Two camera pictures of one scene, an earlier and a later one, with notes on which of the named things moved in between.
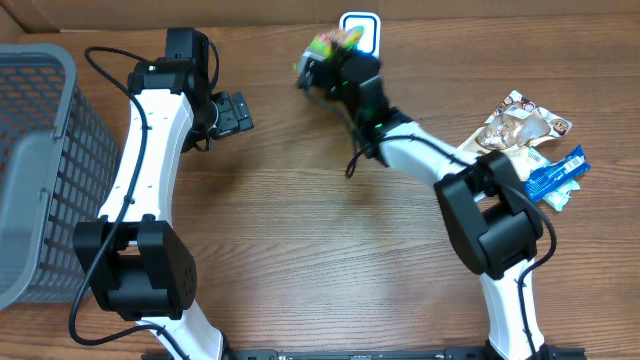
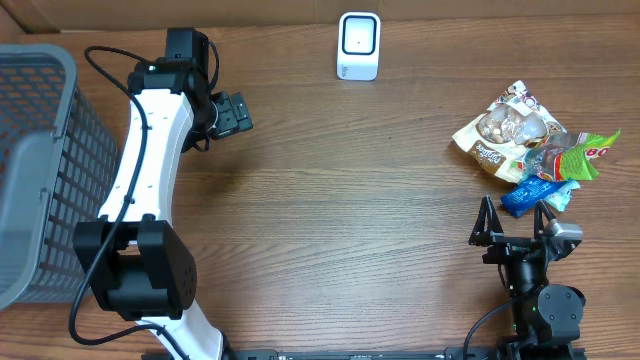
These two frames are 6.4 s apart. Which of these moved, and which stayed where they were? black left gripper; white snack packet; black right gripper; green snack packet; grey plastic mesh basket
Moved: green snack packet; black right gripper
Stayed: white snack packet; black left gripper; grey plastic mesh basket
